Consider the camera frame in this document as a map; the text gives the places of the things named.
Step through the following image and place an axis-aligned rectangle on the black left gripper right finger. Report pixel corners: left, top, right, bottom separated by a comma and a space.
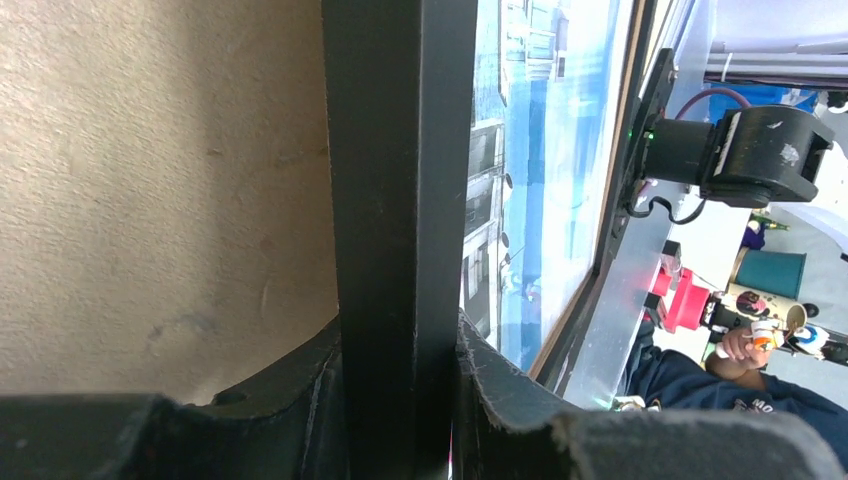
453, 316, 844, 479

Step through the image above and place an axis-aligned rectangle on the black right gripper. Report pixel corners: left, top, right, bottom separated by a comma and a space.
615, 47, 678, 219

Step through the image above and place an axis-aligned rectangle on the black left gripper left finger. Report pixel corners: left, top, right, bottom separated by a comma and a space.
1, 321, 347, 479

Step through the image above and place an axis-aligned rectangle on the building and sky photo print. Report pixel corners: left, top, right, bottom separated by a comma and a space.
459, 1, 635, 370

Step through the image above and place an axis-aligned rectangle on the black wooden picture frame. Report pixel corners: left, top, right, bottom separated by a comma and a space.
322, 1, 670, 479

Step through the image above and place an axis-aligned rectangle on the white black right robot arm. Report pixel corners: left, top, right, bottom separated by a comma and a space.
616, 48, 835, 218

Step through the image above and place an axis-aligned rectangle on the red box in background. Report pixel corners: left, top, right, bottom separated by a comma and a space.
645, 268, 711, 334

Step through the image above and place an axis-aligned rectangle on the person in blue shirt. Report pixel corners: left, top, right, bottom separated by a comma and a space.
617, 321, 847, 468

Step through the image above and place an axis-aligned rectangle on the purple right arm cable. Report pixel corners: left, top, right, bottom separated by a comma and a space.
674, 87, 753, 122

